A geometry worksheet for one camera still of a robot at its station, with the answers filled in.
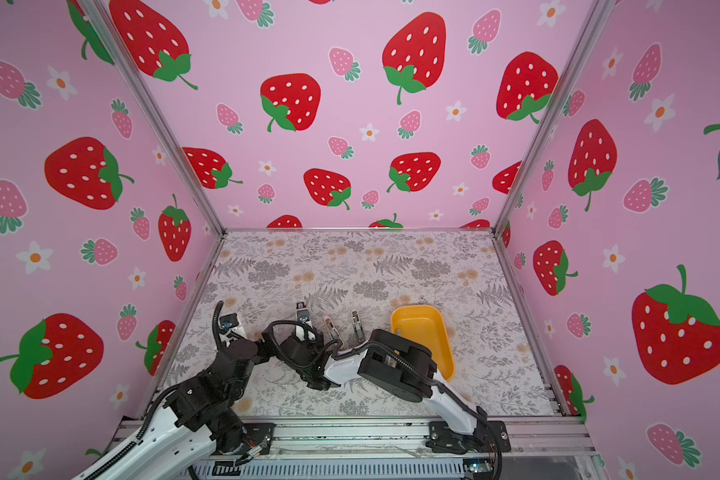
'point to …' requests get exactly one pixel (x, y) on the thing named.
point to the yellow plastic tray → (425, 326)
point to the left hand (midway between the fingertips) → (259, 331)
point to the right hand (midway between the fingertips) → (298, 327)
